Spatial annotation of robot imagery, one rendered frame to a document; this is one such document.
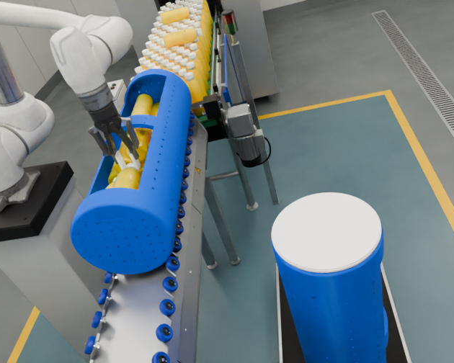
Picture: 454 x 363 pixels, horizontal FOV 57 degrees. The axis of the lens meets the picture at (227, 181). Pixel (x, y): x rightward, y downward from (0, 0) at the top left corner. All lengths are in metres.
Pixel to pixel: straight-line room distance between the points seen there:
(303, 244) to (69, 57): 0.75
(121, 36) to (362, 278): 0.91
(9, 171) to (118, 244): 0.61
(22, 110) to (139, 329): 0.92
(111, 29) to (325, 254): 0.83
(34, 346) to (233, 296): 1.16
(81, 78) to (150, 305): 0.64
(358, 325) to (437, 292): 1.09
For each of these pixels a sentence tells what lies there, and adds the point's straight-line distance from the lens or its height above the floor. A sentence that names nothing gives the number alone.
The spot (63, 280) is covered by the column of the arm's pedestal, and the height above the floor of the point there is 0.70.
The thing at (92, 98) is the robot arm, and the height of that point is 1.43.
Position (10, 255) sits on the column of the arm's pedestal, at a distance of 1.83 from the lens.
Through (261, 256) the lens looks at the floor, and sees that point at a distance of 2.48.
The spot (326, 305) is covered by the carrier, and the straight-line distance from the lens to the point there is 1.12.
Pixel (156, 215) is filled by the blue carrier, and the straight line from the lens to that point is 1.12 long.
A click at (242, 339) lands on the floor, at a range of 2.19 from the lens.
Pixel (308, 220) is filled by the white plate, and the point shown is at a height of 1.04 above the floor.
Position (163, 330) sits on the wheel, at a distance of 1.11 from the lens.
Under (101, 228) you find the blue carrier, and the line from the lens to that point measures 1.17.
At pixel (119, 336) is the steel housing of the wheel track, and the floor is 0.93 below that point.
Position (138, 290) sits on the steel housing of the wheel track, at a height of 0.93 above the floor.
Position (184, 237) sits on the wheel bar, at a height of 0.93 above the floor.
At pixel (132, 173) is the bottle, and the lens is 1.27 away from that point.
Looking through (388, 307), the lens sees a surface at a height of 0.15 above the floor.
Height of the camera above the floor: 1.83
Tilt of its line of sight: 36 degrees down
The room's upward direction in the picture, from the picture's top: 19 degrees counter-clockwise
